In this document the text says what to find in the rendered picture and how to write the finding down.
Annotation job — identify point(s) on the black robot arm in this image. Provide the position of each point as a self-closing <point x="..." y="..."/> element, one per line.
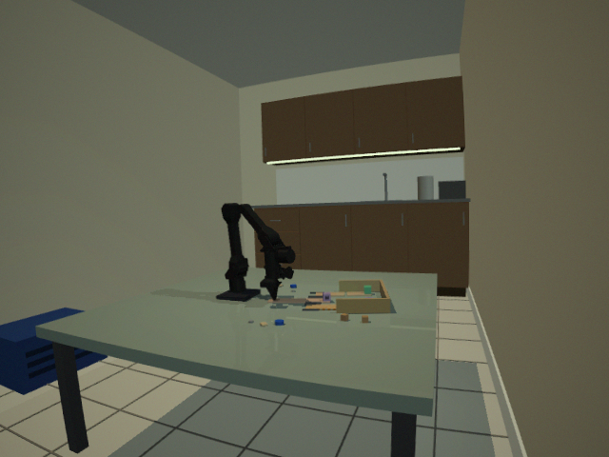
<point x="273" y="247"/>

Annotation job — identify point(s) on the orange dotted flat strip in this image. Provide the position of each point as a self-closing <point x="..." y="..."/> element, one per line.
<point x="322" y="306"/>

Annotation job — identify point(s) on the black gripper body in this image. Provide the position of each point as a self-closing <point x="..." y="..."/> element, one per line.
<point x="271" y="280"/>

